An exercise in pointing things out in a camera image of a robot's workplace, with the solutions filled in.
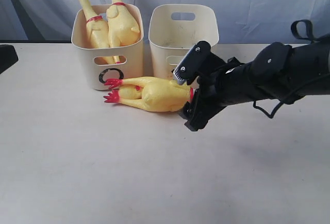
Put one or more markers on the yellow rubber chicken top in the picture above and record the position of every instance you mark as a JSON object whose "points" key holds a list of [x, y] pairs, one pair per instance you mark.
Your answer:
{"points": [[96, 27]]}

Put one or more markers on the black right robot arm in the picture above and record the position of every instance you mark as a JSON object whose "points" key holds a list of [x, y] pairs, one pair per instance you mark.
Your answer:
{"points": [[279, 71]]}

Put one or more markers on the yellow rubber chicken front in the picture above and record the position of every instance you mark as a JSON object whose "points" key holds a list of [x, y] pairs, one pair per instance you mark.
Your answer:
{"points": [[124, 30]]}

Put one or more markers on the cream bin marked O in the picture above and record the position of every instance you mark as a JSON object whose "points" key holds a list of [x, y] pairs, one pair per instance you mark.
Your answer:
{"points": [[95, 72]]}

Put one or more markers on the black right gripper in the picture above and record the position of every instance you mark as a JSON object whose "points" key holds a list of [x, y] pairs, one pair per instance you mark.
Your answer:
{"points": [[220, 84]]}

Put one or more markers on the cream bin marked X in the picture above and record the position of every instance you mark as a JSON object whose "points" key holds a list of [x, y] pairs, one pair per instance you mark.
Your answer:
{"points": [[174, 29]]}

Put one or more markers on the black object at table edge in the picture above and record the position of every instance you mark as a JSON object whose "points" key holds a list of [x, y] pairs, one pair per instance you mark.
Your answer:
{"points": [[8, 57]]}

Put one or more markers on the blue-grey backdrop curtain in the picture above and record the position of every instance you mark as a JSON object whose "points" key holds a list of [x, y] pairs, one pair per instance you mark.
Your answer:
{"points": [[239, 21]]}

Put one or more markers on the yellow rubber chicken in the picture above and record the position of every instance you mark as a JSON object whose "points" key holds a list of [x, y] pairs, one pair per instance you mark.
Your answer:
{"points": [[124, 30], [96, 27]]}

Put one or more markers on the headless yellow chicken body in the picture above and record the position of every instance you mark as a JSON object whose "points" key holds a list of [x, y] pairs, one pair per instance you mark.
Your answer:
{"points": [[149, 93]]}

